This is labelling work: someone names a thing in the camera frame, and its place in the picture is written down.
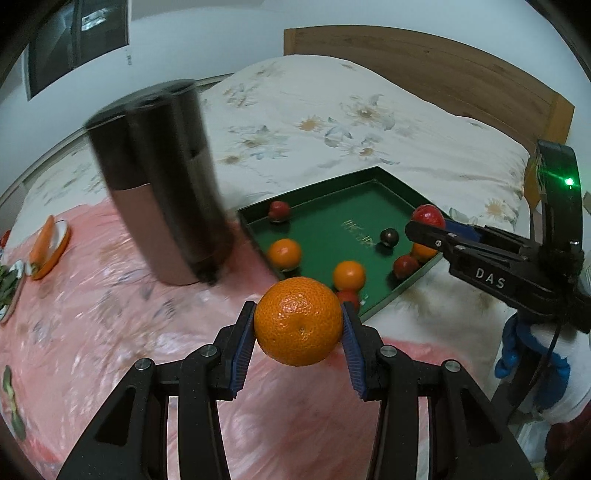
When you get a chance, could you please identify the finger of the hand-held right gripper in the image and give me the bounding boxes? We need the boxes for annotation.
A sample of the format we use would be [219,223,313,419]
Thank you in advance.
[443,220,528,254]
[405,220,468,265]

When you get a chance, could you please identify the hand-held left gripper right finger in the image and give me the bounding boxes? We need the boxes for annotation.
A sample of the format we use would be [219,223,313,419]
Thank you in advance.
[341,302,539,480]

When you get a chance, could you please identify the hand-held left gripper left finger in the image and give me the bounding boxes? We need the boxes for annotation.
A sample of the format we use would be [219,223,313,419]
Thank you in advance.
[56,301,257,480]

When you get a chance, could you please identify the orange mandarin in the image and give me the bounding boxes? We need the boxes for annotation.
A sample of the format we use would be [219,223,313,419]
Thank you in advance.
[268,239,303,271]
[333,261,366,292]
[254,277,345,367]
[411,242,439,263]

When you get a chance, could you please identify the green tray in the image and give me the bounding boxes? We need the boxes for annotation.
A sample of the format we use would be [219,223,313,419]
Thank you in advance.
[238,166,451,323]

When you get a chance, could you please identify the person's right forearm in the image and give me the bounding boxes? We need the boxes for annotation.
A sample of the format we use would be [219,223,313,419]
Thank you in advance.
[531,318,591,425]

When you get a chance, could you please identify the person's right hand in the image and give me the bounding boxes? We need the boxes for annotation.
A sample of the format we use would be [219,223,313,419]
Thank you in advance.
[495,316,571,409]

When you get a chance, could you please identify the pink plastic sheet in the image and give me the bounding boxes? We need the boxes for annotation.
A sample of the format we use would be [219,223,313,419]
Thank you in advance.
[0,203,504,480]

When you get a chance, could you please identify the wooden headboard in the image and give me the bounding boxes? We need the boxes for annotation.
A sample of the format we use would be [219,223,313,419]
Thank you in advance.
[283,27,575,148]

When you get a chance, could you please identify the brown black electric kettle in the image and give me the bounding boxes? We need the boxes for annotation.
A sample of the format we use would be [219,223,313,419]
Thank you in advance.
[85,79,234,286]

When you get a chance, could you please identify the orange rimmed plate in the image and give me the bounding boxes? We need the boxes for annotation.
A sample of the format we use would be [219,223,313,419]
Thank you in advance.
[30,220,71,281]

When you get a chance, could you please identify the carrot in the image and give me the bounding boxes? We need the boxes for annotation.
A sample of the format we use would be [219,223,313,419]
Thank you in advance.
[30,215,56,261]

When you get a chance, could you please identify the white plate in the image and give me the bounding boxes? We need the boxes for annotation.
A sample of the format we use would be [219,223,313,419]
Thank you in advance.
[0,261,25,323]

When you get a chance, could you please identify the green spinach leaves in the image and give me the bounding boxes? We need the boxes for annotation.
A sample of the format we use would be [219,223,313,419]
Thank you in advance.
[0,265,19,310]

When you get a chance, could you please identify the dark window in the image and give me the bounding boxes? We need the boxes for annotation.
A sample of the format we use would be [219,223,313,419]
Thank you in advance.
[25,0,130,100]

